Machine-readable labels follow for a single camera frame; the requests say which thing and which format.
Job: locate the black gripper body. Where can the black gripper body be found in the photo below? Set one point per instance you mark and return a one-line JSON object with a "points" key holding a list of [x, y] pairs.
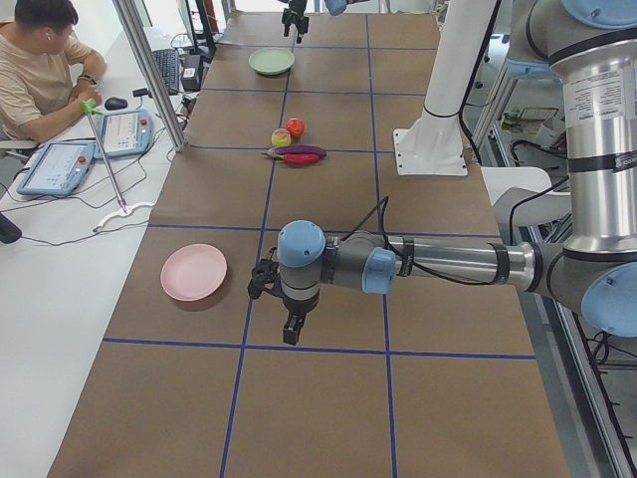
{"points": [[297, 7], [296, 309]]}

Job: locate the red pomegranate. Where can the red pomegranate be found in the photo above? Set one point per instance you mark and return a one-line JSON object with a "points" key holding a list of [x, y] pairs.
{"points": [[295, 127]]}

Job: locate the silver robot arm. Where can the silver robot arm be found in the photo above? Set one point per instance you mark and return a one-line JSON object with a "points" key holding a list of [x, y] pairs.
{"points": [[591, 47], [334, 8]]}

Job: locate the green plate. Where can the green plate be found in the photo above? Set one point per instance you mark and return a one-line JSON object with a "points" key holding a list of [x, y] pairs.
{"points": [[271, 61]]}

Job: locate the pink yellow peach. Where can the pink yellow peach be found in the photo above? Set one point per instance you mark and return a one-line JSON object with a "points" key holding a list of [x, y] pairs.
{"points": [[281, 137]]}

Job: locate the pink plate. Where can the pink plate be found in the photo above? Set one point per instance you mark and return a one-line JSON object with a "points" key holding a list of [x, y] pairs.
{"points": [[193, 272]]}

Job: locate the purple eggplant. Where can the purple eggplant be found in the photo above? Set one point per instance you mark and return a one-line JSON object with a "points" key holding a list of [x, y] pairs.
{"points": [[295, 149]]}

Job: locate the red chili pepper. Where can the red chili pepper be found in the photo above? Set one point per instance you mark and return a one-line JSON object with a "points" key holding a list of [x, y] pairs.
{"points": [[296, 159]]}

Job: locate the black keyboard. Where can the black keyboard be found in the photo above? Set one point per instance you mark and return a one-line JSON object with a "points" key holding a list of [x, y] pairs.
{"points": [[168, 64]]}

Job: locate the far teach pendant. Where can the far teach pendant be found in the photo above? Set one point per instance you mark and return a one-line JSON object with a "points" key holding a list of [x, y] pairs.
{"points": [[125, 133]]}

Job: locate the teach pendant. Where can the teach pendant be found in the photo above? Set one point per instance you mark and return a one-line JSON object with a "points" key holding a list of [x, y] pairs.
{"points": [[125, 133], [59, 168]]}

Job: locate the black computer mouse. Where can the black computer mouse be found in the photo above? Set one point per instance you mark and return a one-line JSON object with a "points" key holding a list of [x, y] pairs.
{"points": [[115, 103]]}

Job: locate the metal reacher stick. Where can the metal reacher stick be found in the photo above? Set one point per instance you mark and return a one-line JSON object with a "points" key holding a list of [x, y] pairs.
{"points": [[89, 108]]}

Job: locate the white chair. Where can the white chair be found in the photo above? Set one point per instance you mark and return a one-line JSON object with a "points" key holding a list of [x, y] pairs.
{"points": [[526, 190]]}

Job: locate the seated person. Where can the seated person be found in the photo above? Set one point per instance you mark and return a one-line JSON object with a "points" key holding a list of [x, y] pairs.
{"points": [[46, 72]]}

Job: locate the near teach pendant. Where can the near teach pendant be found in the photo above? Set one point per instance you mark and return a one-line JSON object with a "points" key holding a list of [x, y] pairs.
{"points": [[59, 168]]}

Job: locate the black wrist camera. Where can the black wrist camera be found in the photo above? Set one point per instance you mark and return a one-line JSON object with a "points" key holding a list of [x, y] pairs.
{"points": [[265, 278]]}

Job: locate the aluminium frame post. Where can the aluminium frame post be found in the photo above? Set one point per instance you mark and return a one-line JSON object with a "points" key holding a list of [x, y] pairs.
{"points": [[132, 27]]}

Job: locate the white camera pillar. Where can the white camera pillar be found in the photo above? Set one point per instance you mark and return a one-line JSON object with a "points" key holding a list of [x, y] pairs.
{"points": [[433, 145]]}

